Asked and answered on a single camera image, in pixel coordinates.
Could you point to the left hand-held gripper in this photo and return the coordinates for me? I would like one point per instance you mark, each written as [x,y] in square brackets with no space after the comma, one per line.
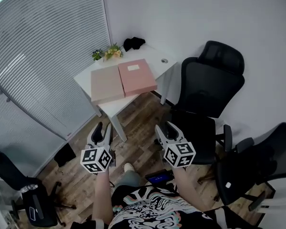
[95,159]

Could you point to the black cloth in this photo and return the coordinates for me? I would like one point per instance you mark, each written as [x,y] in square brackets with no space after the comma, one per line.
[133,43]

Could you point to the pink file box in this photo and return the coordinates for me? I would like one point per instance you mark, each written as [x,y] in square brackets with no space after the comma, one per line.
[137,80]

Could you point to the clear plastic bottle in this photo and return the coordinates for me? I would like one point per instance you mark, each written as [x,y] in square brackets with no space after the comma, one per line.
[29,188]

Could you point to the person's blue jeans leg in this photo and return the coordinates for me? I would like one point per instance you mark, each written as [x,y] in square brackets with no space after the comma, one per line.
[129,181]

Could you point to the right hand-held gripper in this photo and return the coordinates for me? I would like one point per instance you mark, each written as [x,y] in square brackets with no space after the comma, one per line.
[178,155]

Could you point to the person's black printed shirt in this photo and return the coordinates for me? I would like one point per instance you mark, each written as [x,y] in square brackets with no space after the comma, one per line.
[157,211]

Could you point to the black mesh office chair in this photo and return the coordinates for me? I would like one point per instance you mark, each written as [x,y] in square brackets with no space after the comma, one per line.
[205,87]
[259,168]
[35,206]

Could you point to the person's left forearm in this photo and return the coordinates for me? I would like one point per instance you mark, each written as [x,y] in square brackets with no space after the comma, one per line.
[103,194]

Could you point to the black device blue screen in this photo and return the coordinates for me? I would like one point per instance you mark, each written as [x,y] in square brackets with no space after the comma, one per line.
[158,177]

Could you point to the person's right forearm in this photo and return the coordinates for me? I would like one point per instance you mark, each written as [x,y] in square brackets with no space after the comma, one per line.
[187,190]

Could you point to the purple flower potted plant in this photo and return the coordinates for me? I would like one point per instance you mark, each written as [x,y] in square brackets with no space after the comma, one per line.
[97,54]

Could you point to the person's white shoe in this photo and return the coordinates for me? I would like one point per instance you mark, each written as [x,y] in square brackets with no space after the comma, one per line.
[129,168]

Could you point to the beige file box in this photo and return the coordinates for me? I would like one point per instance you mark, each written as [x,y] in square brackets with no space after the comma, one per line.
[106,85]

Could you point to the yellow artificial flower bouquet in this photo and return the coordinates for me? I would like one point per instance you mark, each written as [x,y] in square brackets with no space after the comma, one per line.
[113,52]

